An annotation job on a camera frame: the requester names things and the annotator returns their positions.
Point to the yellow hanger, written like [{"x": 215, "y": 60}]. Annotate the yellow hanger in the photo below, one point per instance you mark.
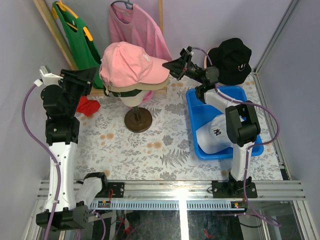
[{"x": 72, "y": 24}]

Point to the red cloth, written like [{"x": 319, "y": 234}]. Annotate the red cloth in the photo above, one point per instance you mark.
[{"x": 87, "y": 106}]

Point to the cream foam mannequin head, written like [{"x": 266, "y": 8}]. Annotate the cream foam mannequin head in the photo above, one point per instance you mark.
[{"x": 134, "y": 101}]

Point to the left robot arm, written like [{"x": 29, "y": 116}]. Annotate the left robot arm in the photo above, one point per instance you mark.
[{"x": 65, "y": 208}]

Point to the black hat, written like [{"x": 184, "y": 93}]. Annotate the black hat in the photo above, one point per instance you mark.
[{"x": 231, "y": 58}]

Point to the dark green cap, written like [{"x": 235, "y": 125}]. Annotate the dark green cap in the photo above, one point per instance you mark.
[{"x": 126, "y": 94}]

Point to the pink baseball cap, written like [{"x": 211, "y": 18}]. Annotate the pink baseball cap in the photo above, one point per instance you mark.
[{"x": 125, "y": 65}]

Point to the floral table mat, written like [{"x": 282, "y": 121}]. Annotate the floral table mat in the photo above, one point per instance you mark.
[{"x": 164, "y": 152}]

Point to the aluminium rail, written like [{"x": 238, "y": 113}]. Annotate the aluminium rail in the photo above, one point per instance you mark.
[{"x": 265, "y": 196}]

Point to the dark mannequin base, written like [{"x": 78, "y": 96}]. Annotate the dark mannequin base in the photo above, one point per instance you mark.
[{"x": 138, "y": 119}]

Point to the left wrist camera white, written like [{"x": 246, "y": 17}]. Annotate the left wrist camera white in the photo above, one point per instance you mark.
[{"x": 47, "y": 78}]

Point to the wooden clothes rack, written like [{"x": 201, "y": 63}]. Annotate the wooden clothes rack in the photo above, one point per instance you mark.
[{"x": 50, "y": 22}]

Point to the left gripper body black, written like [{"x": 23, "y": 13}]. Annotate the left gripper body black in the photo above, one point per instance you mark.
[{"x": 74, "y": 81}]

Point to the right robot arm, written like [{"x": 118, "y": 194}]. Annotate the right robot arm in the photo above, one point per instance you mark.
[{"x": 238, "y": 123}]

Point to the blue plastic bin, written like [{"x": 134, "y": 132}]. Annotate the blue plastic bin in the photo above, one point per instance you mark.
[{"x": 201, "y": 114}]

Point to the green tank top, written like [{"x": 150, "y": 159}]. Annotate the green tank top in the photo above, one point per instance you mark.
[{"x": 84, "y": 52}]

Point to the khaki hat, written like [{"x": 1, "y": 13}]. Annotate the khaki hat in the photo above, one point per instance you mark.
[{"x": 138, "y": 86}]

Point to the white cap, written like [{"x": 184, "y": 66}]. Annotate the white cap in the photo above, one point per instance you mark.
[{"x": 212, "y": 137}]

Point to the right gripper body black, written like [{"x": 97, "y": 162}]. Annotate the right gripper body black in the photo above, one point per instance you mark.
[{"x": 191, "y": 70}]

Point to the pink t-shirt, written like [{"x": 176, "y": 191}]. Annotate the pink t-shirt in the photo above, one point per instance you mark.
[{"x": 136, "y": 27}]

